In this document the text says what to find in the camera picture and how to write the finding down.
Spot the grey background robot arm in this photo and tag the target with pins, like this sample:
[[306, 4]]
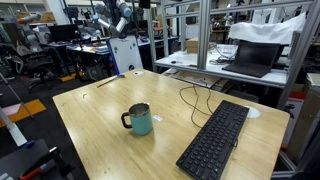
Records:
[[113, 15]]

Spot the teal metal mug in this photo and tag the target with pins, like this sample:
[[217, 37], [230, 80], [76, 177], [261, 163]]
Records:
[[138, 118]]

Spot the white board with dots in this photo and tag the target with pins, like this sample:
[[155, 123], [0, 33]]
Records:
[[125, 53]]

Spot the cardboard box on shelf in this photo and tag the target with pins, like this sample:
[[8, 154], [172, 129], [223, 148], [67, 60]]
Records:
[[192, 45]]

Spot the black computer keyboard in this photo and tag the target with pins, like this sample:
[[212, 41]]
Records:
[[208, 153]]

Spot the black open laptop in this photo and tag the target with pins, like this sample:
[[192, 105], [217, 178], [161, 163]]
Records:
[[253, 59]]

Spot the black office chair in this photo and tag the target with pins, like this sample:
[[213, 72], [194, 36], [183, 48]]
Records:
[[38, 65]]

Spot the white cloth cover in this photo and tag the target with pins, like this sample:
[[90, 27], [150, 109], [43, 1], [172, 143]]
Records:
[[280, 33]]

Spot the aluminium frame shelf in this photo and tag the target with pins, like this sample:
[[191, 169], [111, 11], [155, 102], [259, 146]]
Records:
[[202, 61]]

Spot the orange handled clamp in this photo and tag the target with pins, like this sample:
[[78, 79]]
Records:
[[51, 159]]

